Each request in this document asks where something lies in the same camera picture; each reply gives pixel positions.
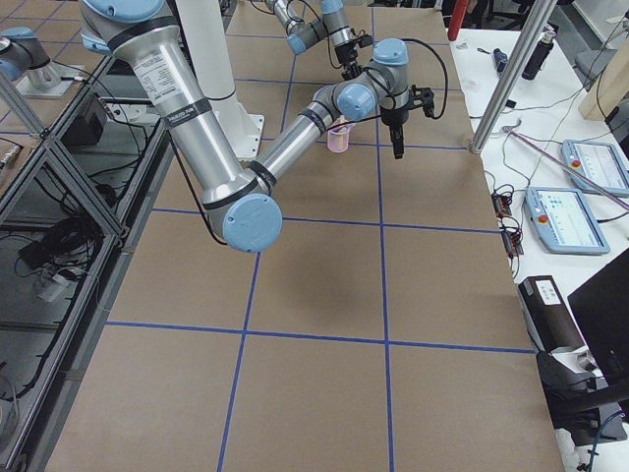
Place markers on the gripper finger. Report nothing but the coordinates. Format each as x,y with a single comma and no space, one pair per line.
395,140
400,140

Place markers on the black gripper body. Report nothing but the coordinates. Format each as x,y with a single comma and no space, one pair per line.
348,55
394,118

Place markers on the red cylinder bottle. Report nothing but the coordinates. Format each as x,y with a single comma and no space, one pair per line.
456,20

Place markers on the black water bottle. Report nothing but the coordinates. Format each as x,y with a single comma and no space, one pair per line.
539,55

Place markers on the near blue teach pendant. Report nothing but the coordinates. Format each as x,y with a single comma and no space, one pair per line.
564,222

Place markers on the blue teach pendant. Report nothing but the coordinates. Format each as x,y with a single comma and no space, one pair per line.
564,222
599,162

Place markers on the far blue teach pendant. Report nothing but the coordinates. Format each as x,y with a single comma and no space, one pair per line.
599,162

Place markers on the black cardboard box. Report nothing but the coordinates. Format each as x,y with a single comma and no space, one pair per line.
546,314

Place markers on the black monitor on stand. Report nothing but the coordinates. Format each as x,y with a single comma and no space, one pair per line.
580,402

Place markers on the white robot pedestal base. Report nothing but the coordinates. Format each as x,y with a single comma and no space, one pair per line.
204,32

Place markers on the grey aluminium frame post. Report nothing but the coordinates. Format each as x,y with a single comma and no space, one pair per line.
521,53

